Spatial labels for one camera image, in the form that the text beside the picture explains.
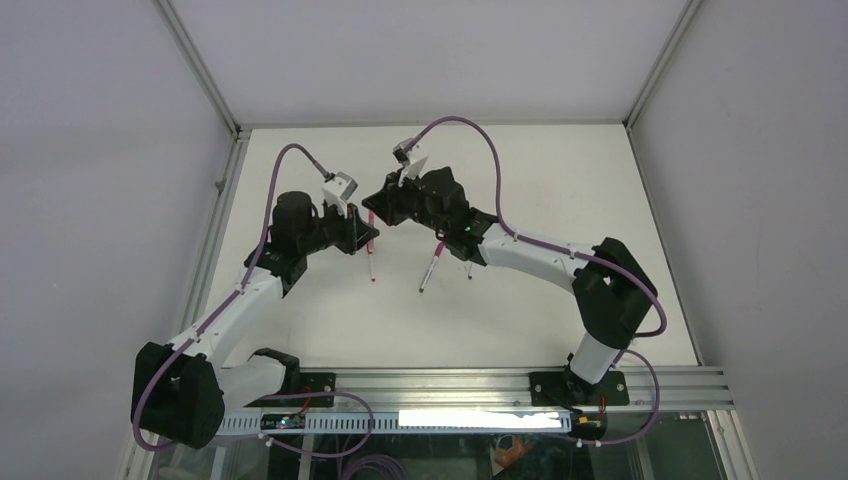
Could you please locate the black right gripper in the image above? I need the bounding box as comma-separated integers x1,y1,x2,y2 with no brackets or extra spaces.
364,175,446,240

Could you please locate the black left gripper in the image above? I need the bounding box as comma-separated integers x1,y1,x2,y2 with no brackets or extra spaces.
296,195,377,254

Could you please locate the white pen green end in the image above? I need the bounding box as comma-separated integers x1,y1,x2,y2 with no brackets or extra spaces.
418,252,441,293

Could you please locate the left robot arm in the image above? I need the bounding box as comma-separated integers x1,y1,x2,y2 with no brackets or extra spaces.
130,191,379,451

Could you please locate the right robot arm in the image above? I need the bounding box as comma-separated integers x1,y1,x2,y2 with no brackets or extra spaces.
362,167,657,405

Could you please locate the orange object under table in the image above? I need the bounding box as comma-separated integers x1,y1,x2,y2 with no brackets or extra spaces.
491,436,528,468

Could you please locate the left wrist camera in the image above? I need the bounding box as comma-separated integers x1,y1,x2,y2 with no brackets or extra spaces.
322,172,358,218

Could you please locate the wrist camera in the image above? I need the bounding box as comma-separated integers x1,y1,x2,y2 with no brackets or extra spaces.
392,138,429,187
322,172,358,218

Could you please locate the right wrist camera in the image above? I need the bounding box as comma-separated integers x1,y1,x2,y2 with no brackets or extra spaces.
392,138,429,187

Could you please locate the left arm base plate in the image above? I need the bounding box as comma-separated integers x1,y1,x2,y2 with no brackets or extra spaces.
247,371,337,410

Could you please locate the aluminium front rail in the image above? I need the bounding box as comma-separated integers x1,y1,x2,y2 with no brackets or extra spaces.
302,365,735,413

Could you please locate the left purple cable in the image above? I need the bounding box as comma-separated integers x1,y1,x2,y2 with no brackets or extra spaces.
131,142,408,480

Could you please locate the purple cable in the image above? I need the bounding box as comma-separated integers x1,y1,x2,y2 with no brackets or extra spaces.
402,115,669,447
131,142,408,480

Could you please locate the white slotted cable duct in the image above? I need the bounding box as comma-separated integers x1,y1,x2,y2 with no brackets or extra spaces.
216,409,572,437

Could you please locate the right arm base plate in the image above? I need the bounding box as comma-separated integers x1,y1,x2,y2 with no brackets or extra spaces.
528,368,630,408

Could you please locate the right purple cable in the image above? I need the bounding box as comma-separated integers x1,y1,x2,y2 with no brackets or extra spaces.
402,115,669,447

